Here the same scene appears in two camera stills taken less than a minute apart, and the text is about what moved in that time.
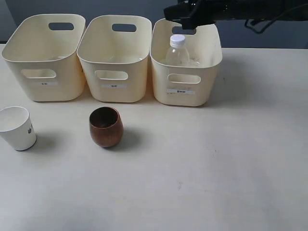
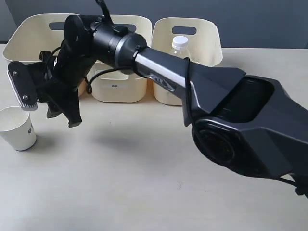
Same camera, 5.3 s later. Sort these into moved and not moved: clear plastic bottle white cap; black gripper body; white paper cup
Moved: black gripper body
Not moved: white paper cup; clear plastic bottle white cap
